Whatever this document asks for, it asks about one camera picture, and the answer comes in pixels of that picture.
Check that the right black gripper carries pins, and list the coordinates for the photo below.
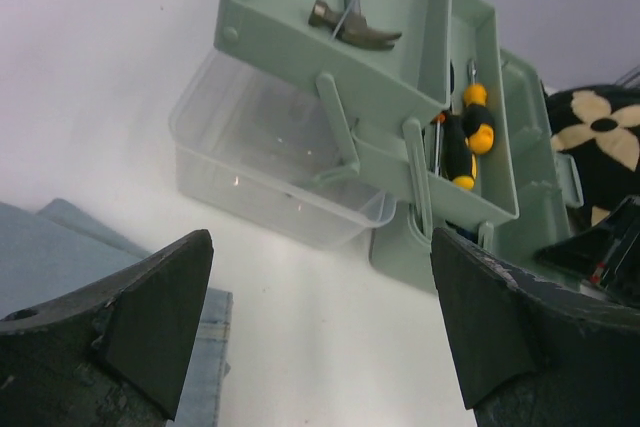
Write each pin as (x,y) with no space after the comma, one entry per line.
(608,253)

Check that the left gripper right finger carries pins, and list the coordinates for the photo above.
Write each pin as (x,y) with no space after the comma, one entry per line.
(528,351)

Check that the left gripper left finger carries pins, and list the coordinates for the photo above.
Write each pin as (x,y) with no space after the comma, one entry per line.
(115,352)

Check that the small yellow black screwdriver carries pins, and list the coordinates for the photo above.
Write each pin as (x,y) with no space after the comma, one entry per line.
(453,157)

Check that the green plastic tool box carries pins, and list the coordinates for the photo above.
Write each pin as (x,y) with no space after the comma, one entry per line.
(320,140)

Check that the black handled claw hammer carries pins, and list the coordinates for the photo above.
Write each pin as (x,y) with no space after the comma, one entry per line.
(350,26)

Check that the folded blue denim cloth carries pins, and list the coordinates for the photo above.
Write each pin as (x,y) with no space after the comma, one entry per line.
(54,252)

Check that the black floral blanket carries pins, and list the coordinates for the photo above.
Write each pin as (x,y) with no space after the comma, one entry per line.
(598,126)

